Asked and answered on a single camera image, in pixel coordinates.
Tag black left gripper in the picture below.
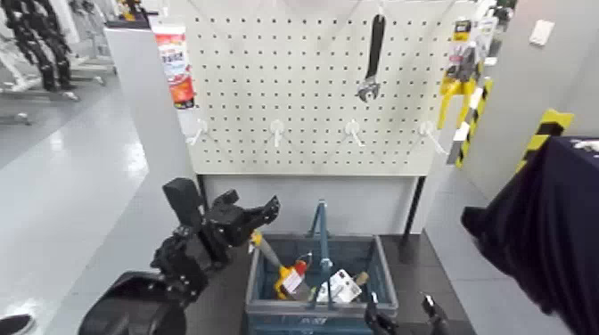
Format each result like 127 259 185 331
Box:
205 189 282 250

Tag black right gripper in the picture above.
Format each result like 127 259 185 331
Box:
364 291 473 335

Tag blue plastic crate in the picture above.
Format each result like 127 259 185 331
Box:
245 233 400 335

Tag black pegboard stand leg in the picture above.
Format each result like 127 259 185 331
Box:
401 175 428 241
196 175 209 211

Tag white packaged item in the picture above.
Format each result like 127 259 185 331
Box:
309 268 364 304

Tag red yellow screwdriver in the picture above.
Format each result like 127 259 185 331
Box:
291 258 312 278

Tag white pegboard hook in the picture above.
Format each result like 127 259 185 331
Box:
269 118 285 149
344 118 366 149
185 118 209 147
418 120 448 157

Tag white perforated pegboard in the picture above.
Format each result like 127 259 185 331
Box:
185 0 479 177

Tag white red sealant tube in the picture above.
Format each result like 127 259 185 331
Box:
150 20 201 138

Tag dark navy cloth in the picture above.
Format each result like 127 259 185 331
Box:
460 135 599 335

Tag black adjustable wrench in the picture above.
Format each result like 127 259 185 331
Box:
356 13 387 104

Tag yellow black machine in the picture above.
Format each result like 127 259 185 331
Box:
104 0 152 30

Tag yellow pliers in package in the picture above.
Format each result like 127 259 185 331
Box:
437 17 498 131

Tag black shoe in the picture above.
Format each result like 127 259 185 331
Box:
0 314 37 335

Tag black humanoid robot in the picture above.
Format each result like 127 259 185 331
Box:
0 0 77 93

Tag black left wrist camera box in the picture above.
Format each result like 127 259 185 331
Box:
161 177 206 232

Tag yellow black hazard striped post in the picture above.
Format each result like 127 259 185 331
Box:
447 77 495 169
514 108 575 174

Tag white wall switch plate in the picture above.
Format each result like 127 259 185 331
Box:
529 19 555 47

